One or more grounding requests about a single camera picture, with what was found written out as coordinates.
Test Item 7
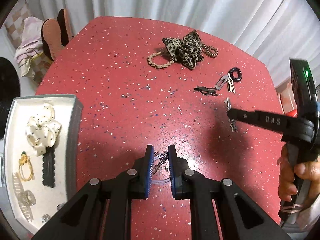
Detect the silver ornate hair clip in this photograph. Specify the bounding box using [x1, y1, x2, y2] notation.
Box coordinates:
[224, 98, 238, 132]

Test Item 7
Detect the black rectangular hair clip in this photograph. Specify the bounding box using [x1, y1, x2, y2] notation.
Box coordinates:
[42, 147, 55, 188]

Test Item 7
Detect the white polka dot scrunchie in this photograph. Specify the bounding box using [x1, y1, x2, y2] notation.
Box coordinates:
[25, 103, 61, 157]

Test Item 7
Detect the yellow flower hair tie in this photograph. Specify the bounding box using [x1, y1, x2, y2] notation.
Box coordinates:
[18, 151, 35, 182]

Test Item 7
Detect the clear plastic hair claw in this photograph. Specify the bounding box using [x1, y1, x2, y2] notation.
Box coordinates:
[12, 173, 36, 223]

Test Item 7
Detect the white jewelry tray box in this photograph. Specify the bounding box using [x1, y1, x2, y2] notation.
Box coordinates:
[4, 94, 83, 234]

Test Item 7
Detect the right hand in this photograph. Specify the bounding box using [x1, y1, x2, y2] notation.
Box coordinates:
[277, 144, 320, 203]

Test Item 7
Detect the cream small hair clip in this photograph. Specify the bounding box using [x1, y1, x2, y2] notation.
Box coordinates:
[227, 73, 235, 94]

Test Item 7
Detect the grey snap hair clip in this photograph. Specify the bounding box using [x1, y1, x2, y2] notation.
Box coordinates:
[215, 74, 229, 90]

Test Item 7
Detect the black bow hair clip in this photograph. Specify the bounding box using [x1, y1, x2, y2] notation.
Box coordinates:
[194, 86, 218, 96]

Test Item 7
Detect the leopard print scrunchie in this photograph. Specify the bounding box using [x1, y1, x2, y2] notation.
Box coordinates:
[162, 30, 204, 70]

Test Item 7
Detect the white curtain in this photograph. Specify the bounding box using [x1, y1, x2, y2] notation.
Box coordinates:
[27, 0, 319, 86]

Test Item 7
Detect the white washing machine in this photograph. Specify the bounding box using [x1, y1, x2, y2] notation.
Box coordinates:
[1, 27, 37, 152]

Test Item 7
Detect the pink white cloth pile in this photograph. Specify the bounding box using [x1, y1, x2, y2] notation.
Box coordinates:
[15, 16, 44, 77]

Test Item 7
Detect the pink soled slipper front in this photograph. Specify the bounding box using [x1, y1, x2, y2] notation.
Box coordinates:
[41, 18, 62, 61]

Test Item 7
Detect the pink soled slipper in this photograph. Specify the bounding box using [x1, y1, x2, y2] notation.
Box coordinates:
[56, 8, 73, 47]
[41, 18, 62, 61]

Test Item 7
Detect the pink soled slipper back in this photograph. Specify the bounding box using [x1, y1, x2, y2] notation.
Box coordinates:
[56, 8, 73, 47]

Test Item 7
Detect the checkered pink bag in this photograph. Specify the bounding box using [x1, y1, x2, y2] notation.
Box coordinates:
[4, 4, 32, 49]

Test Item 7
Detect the black spiral hair tie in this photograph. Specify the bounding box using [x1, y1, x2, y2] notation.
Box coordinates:
[228, 67, 243, 83]

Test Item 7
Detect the brown spiral hair tie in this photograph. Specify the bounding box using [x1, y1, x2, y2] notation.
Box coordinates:
[201, 43, 219, 59]

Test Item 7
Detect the beige braided hair tie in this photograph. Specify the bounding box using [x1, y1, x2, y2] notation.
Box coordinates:
[146, 49, 176, 70]

